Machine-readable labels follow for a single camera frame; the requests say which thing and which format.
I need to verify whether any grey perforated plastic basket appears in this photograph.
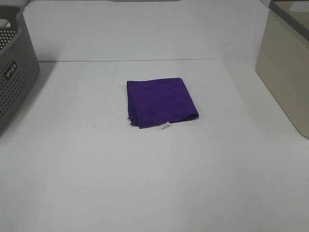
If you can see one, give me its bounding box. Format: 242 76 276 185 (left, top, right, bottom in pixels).
0 5 40 134

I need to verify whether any purple towel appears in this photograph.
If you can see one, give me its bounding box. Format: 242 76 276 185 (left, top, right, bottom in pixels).
126 77 199 129

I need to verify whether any beige storage bin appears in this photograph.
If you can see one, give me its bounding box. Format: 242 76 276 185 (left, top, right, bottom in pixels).
255 0 309 138

